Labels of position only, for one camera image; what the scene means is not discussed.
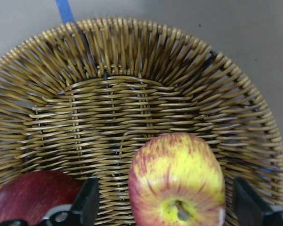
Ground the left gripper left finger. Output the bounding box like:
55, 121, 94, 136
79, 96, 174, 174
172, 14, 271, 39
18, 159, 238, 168
70, 178, 100, 226

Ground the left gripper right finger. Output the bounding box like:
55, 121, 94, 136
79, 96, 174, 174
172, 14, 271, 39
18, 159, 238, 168
232, 177, 277, 226

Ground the yellow red apple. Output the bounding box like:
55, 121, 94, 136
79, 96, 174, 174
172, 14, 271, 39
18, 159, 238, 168
128, 133, 226, 226

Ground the dark red apple in basket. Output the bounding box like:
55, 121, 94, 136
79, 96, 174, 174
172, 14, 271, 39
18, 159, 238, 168
0, 171, 82, 226

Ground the brown wicker basket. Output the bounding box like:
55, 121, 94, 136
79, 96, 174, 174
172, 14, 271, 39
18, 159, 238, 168
0, 18, 283, 226

